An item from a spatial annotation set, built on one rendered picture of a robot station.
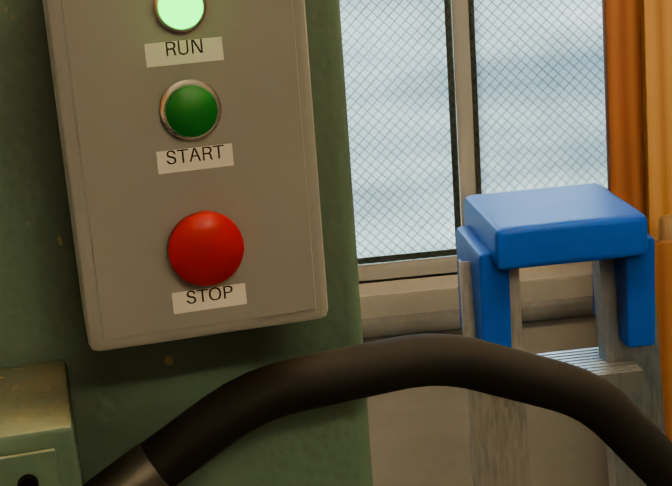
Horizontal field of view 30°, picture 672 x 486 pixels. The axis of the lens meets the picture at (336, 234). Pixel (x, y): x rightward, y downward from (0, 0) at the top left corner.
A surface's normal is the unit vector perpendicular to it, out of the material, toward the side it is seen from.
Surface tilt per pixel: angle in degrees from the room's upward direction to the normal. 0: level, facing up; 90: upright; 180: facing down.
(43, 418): 0
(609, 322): 82
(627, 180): 87
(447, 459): 90
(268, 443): 90
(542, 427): 90
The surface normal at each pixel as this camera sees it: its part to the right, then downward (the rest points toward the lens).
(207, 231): 0.24, 0.08
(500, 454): 0.00, 0.12
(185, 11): 0.29, 0.28
